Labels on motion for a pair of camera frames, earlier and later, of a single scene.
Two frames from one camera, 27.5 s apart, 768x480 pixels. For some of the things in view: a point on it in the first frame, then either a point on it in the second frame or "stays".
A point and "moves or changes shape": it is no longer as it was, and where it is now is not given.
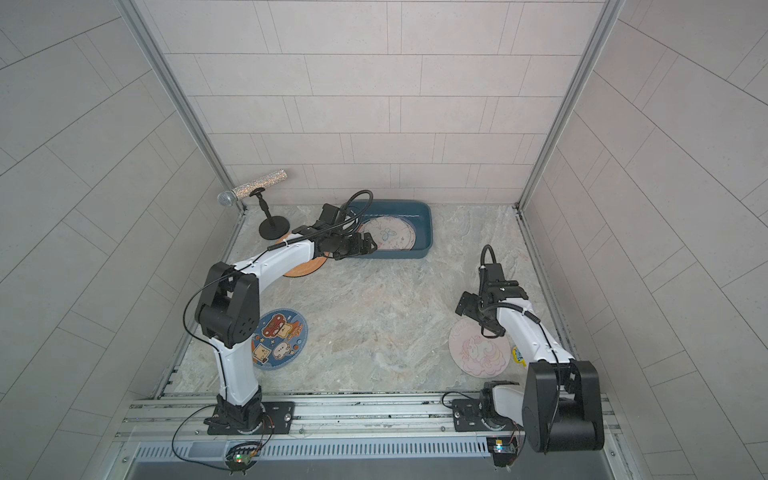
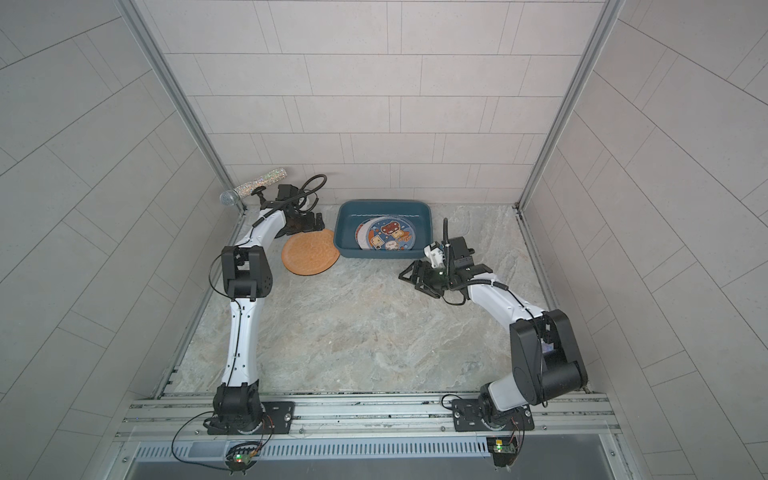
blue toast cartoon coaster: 280,337 to 391,234
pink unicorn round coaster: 475,355 moves or changes shape
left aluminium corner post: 168,75 stays
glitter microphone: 228,198 stays
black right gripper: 469,308 to 427,278
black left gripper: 356,249 to 309,223
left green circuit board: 241,456 stays
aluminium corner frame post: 604,24 stays
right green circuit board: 503,449 stays
